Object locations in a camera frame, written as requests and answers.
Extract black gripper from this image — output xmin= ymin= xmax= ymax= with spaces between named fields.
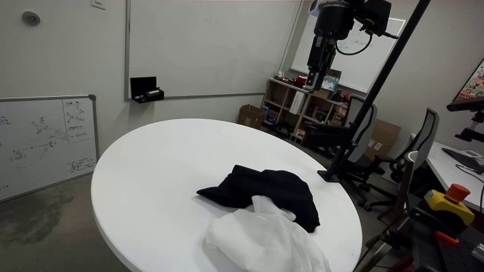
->
xmin=307 ymin=35 xmax=339 ymax=93

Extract black cloth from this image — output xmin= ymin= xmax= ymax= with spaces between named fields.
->
xmin=195 ymin=164 xmax=322 ymax=235

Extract white cloth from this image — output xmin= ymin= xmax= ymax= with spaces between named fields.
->
xmin=201 ymin=194 xmax=331 ymax=272

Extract wooden shelf unit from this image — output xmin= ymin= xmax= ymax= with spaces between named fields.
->
xmin=262 ymin=76 xmax=354 ymax=146

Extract whiteboard with green writing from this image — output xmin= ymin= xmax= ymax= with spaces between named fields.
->
xmin=290 ymin=7 xmax=407 ymax=96

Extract small cardboard box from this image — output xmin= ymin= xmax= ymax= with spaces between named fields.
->
xmin=237 ymin=103 xmax=266 ymax=131

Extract black office chair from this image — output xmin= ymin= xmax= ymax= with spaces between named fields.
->
xmin=346 ymin=96 xmax=381 ymax=168

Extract flat cardboard box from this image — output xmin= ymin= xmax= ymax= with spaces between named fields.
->
xmin=361 ymin=119 xmax=402 ymax=161

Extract grey mesh office chair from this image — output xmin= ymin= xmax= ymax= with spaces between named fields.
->
xmin=352 ymin=106 xmax=442 ymax=214

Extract computer monitor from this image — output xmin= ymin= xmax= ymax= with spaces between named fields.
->
xmin=445 ymin=58 xmax=484 ymax=113

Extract white desk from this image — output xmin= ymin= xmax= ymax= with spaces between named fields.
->
xmin=425 ymin=141 xmax=484 ymax=211

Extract dark keyboard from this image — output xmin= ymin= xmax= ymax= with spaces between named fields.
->
xmin=442 ymin=146 xmax=484 ymax=176

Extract black box on whiteboard tray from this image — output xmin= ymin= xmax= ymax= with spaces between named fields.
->
xmin=128 ymin=76 xmax=166 ymax=105

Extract yellow emergency stop red button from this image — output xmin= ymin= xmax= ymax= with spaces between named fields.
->
xmin=422 ymin=184 xmax=476 ymax=229

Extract whiteboard with drawings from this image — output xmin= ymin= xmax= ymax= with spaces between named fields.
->
xmin=0 ymin=94 xmax=100 ymax=203

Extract black camera cable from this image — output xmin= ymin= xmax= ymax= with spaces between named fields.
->
xmin=334 ymin=31 xmax=399 ymax=58

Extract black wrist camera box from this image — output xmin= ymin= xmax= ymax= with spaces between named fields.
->
xmin=352 ymin=0 xmax=393 ymax=38

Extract large wall whiteboard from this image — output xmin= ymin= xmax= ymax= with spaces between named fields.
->
xmin=124 ymin=0 xmax=304 ymax=102

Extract grey metal post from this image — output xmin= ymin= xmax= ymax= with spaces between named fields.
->
xmin=398 ymin=150 xmax=420 ymax=224

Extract black monitor mount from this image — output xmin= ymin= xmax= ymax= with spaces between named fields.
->
xmin=452 ymin=111 xmax=484 ymax=146

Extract orange-handled clamps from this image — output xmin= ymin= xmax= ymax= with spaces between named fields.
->
xmin=352 ymin=215 xmax=405 ymax=272

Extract black clamp orange handle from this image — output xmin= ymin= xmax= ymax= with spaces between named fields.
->
xmin=434 ymin=230 xmax=461 ymax=249

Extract round wall sensor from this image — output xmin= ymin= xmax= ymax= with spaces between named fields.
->
xmin=21 ymin=11 xmax=42 ymax=28

